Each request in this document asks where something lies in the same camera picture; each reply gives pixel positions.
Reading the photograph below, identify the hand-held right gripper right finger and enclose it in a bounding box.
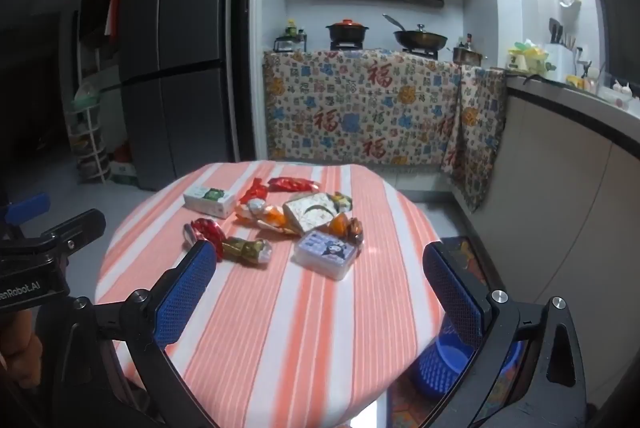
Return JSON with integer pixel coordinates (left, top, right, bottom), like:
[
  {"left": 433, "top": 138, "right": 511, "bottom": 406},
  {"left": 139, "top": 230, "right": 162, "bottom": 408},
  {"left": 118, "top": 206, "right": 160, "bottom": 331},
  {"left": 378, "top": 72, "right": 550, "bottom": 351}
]
[{"left": 422, "top": 242, "right": 586, "bottom": 428}]

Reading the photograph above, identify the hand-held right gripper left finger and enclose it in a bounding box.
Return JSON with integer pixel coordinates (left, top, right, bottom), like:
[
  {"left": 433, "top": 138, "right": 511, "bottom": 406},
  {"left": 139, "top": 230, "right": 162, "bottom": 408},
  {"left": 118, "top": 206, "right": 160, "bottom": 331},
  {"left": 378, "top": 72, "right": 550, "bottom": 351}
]
[{"left": 50, "top": 240, "right": 217, "bottom": 428}]

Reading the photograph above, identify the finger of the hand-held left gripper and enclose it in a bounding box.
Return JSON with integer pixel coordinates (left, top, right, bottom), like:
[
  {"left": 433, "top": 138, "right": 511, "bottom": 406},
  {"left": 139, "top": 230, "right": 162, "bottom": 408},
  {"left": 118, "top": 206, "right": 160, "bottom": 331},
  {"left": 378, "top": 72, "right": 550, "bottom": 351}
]
[
  {"left": 0, "top": 193, "right": 52, "bottom": 239},
  {"left": 42, "top": 209, "right": 107, "bottom": 253}
]

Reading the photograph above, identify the blue plastic basket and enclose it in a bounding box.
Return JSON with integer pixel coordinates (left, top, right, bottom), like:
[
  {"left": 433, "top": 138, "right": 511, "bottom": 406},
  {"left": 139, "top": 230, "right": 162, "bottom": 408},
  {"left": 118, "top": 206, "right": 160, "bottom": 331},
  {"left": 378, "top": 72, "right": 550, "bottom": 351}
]
[{"left": 415, "top": 328, "right": 523, "bottom": 396}]

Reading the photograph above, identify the red plastic bag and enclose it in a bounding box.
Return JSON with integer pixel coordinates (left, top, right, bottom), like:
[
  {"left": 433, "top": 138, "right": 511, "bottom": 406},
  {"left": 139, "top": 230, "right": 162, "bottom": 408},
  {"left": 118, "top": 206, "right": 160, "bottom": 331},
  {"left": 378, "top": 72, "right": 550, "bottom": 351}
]
[{"left": 182, "top": 218, "right": 226, "bottom": 259}]

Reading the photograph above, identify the gold foil wrapper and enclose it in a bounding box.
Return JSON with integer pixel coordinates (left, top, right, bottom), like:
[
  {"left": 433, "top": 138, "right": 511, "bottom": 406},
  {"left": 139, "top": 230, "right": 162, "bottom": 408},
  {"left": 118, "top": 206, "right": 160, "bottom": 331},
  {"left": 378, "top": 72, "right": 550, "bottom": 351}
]
[{"left": 220, "top": 236, "right": 273, "bottom": 265}]

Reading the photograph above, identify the white box with green label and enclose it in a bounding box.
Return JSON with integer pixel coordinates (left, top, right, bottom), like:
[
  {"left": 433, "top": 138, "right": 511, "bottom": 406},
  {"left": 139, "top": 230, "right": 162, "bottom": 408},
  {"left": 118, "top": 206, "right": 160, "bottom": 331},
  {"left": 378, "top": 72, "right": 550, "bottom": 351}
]
[{"left": 183, "top": 184, "right": 238, "bottom": 219}]

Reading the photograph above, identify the white printed carton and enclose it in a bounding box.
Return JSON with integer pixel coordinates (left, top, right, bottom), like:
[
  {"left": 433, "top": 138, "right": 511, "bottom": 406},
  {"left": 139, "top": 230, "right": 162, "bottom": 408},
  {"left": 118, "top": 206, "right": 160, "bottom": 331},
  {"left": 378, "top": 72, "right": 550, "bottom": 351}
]
[{"left": 235, "top": 199, "right": 288, "bottom": 231}]

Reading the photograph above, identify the small red wrapper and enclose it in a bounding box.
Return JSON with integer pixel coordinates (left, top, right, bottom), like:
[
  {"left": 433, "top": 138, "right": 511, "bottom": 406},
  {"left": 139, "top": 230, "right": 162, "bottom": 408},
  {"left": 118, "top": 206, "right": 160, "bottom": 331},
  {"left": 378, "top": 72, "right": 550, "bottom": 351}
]
[{"left": 239, "top": 178, "right": 268, "bottom": 205}]

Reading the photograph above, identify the clear plastic card box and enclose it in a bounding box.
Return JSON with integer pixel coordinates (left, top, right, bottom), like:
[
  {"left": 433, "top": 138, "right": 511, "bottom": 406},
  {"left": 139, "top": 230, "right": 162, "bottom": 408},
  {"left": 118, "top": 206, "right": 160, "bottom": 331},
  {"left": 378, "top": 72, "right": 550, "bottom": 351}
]
[{"left": 292, "top": 229, "right": 362, "bottom": 281}]

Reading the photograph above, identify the small orange wrapper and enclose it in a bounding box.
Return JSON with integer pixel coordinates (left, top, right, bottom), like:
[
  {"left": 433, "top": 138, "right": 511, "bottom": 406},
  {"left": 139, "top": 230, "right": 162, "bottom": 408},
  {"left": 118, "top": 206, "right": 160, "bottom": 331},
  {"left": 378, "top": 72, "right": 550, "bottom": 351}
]
[{"left": 327, "top": 215, "right": 351, "bottom": 239}]

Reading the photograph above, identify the white snack wrapper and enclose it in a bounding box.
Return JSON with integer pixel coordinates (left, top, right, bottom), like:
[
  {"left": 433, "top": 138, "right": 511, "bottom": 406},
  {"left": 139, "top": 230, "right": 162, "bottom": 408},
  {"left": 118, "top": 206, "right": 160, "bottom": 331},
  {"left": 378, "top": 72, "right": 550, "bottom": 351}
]
[{"left": 282, "top": 192, "right": 354, "bottom": 236}]

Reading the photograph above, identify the long red snack packet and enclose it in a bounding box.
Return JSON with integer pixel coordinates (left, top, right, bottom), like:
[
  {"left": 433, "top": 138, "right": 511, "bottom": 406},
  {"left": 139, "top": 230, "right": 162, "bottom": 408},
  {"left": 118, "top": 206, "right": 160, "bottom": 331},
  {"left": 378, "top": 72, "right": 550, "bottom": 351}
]
[{"left": 267, "top": 176, "right": 321, "bottom": 193}]

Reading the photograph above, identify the person's left hand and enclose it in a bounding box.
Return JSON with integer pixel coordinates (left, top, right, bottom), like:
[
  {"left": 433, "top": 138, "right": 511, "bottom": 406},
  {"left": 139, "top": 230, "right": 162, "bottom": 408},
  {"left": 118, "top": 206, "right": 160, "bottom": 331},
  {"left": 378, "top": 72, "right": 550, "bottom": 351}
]
[{"left": 0, "top": 313, "right": 43, "bottom": 389}]

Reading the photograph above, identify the white storage rack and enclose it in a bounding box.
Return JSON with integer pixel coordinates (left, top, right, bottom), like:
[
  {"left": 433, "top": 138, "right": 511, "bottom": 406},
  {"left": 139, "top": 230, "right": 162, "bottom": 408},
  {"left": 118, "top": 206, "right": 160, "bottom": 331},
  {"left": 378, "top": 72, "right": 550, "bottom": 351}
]
[{"left": 70, "top": 78, "right": 113, "bottom": 183}]

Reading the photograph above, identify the striped orange white tablecloth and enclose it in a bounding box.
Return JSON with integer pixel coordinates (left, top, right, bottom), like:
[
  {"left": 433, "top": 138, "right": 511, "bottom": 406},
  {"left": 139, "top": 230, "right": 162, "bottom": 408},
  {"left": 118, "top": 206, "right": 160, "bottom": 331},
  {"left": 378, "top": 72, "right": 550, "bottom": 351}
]
[{"left": 95, "top": 160, "right": 443, "bottom": 428}]

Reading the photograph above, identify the kitchen counter with cabinets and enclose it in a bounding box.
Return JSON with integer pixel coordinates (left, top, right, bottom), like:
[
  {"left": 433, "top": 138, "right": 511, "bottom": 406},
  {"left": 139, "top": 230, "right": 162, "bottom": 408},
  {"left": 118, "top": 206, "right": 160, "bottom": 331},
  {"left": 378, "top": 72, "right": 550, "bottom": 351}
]
[{"left": 502, "top": 72, "right": 640, "bottom": 409}]

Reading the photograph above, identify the small printed cloth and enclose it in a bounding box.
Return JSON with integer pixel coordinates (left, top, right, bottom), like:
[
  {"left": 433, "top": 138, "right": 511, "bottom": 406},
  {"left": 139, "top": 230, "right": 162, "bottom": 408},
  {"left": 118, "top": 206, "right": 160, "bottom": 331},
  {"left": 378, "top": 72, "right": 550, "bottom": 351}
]
[{"left": 440, "top": 64, "right": 508, "bottom": 213}]

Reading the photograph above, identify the dark grey refrigerator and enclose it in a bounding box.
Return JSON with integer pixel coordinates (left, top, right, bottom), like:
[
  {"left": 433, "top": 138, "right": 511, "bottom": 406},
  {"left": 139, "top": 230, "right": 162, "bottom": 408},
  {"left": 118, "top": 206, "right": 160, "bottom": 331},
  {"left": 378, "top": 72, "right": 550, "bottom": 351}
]
[{"left": 117, "top": 0, "right": 236, "bottom": 191}]

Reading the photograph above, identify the large printed cloth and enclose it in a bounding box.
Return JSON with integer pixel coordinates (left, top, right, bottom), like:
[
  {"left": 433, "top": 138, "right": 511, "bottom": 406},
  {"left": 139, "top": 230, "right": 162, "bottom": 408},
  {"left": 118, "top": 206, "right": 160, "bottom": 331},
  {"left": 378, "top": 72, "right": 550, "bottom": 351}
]
[{"left": 263, "top": 49, "right": 463, "bottom": 169}]

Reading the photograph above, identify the yellow green dish rack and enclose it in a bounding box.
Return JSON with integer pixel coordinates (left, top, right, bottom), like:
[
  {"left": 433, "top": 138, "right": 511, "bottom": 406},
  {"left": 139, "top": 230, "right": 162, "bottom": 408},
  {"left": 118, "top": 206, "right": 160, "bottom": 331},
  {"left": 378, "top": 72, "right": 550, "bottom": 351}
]
[{"left": 507, "top": 38, "right": 551, "bottom": 76}]

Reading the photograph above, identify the black wok with lid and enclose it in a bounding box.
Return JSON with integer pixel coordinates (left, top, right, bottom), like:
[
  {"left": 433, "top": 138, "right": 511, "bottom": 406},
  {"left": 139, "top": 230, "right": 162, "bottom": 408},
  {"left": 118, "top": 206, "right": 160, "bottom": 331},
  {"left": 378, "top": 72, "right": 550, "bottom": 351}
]
[{"left": 382, "top": 14, "right": 448, "bottom": 51}]

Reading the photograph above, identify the white knife block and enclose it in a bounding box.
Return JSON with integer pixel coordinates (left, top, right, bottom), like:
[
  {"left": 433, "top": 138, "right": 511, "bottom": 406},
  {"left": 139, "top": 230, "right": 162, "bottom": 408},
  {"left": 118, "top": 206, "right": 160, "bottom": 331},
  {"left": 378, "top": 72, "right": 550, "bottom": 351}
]
[{"left": 547, "top": 18, "right": 578, "bottom": 78}]

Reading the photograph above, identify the black spice rack with bottles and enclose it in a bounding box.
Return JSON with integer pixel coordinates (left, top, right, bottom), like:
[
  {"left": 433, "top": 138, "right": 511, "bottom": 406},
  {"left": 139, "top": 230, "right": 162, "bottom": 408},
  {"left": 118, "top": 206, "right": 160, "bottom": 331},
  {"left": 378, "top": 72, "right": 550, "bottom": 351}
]
[{"left": 274, "top": 20, "right": 307, "bottom": 53}]

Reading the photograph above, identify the red lidded clay pot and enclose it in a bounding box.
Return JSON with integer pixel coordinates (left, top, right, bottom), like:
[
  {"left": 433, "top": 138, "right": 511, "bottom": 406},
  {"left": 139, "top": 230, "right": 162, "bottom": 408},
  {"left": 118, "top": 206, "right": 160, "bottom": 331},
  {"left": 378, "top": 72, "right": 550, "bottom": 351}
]
[{"left": 326, "top": 20, "right": 368, "bottom": 44}]

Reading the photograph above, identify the black door frame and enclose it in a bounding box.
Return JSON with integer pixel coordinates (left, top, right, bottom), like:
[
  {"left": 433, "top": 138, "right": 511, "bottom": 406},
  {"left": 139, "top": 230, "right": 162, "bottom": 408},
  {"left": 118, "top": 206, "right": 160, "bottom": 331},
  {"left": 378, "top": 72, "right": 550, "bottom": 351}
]
[{"left": 227, "top": 0, "right": 256, "bottom": 161}]

